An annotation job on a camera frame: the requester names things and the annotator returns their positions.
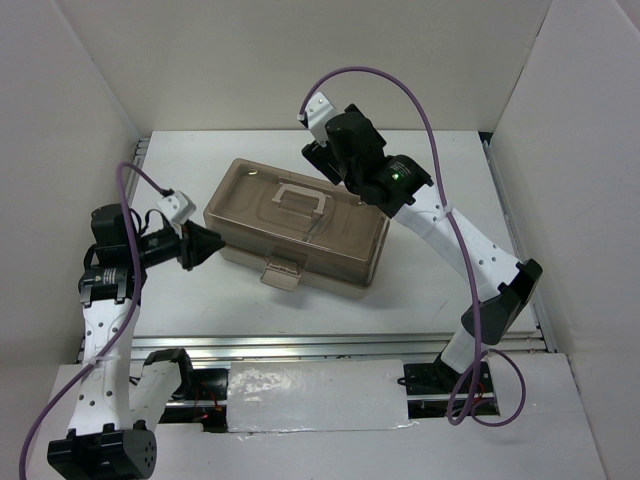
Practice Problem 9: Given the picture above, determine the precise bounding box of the beige cantilever toolbox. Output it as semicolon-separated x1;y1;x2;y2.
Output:
203;158;390;299

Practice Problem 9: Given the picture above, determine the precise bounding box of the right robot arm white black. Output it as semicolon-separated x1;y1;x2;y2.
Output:
300;93;543;347

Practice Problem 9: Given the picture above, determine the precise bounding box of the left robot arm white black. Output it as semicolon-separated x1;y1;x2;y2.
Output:
47;192;225;479

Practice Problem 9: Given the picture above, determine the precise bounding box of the silver foil sheet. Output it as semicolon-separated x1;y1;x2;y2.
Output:
227;359;409;433

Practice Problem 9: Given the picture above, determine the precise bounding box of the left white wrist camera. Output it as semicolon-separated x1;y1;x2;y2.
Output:
156;190;196;232

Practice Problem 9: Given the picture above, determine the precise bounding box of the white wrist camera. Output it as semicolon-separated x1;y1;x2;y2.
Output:
156;190;196;232
297;92;339;147

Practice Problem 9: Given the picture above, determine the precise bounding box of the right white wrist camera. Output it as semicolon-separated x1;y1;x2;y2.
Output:
297;92;339;147

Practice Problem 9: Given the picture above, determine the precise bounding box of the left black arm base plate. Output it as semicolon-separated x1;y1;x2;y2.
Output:
130;363;227;431

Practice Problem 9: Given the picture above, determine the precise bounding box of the aluminium rail frame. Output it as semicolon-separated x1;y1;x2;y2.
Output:
74;130;559;365

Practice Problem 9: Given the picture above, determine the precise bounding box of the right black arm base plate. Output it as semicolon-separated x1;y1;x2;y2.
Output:
392;356;501;419

